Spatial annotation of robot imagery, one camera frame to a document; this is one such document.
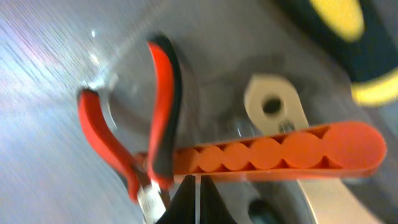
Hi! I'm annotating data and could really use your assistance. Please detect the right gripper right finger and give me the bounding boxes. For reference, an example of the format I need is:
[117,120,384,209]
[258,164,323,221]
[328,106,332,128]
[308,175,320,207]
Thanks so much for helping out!
[200,175,237,224]

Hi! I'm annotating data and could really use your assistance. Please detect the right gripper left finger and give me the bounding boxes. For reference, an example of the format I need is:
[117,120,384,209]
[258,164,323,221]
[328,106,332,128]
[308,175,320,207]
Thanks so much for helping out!
[156,175,195,224]

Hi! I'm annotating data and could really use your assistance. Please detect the red-black cutting pliers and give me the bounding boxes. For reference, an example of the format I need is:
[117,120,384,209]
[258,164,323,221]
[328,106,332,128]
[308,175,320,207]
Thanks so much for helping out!
[78,34,182,223]

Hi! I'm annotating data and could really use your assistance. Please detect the orange scraper wooden handle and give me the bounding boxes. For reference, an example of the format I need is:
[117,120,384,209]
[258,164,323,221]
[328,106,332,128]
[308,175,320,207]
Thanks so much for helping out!
[244,73,381,223]

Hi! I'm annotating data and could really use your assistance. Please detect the orange bit holder strip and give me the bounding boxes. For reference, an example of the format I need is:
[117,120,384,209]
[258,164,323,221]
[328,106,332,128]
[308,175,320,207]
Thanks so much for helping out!
[149,121,387,185]

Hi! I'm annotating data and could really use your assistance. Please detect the file with black-yellow handle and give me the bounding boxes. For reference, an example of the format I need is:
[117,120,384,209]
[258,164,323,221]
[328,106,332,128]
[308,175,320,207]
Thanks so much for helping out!
[275,0,397,107]

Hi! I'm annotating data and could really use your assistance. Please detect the clear plastic container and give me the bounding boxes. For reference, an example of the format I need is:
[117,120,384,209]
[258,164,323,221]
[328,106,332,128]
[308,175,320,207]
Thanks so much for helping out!
[1,1,397,223]

